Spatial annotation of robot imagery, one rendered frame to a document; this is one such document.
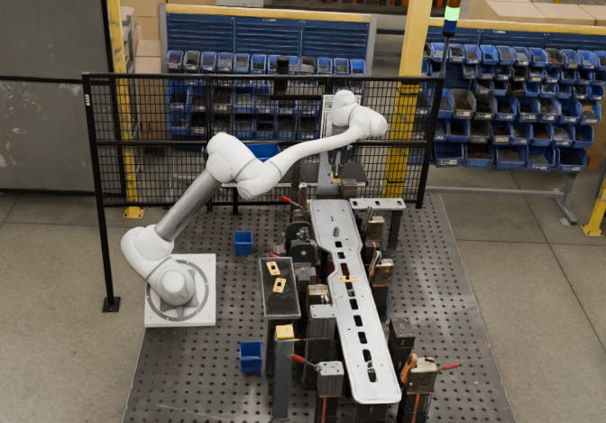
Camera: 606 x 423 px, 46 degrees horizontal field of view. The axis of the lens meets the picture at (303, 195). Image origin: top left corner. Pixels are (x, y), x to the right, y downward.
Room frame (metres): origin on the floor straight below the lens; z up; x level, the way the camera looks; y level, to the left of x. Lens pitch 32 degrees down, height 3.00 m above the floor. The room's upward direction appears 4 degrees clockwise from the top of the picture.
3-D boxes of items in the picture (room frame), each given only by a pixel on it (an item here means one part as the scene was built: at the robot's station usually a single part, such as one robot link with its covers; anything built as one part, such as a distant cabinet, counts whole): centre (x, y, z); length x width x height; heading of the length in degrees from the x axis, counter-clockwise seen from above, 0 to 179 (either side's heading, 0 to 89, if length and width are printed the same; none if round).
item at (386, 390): (2.48, -0.24, 1.00); 1.38 x 0.22 x 0.02; 9
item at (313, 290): (2.32, -0.09, 0.89); 0.13 x 0.11 x 0.38; 99
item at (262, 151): (3.33, 0.29, 1.09); 0.30 x 0.17 x 0.13; 105
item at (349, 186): (3.25, -0.24, 0.88); 0.08 x 0.08 x 0.36; 9
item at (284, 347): (1.96, 0.03, 0.92); 0.08 x 0.08 x 0.44; 9
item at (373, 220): (2.93, -0.37, 0.87); 0.12 x 0.09 x 0.35; 99
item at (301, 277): (2.37, -0.03, 0.90); 0.05 x 0.05 x 0.40; 9
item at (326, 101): (3.52, -0.17, 1.30); 0.23 x 0.02 x 0.31; 99
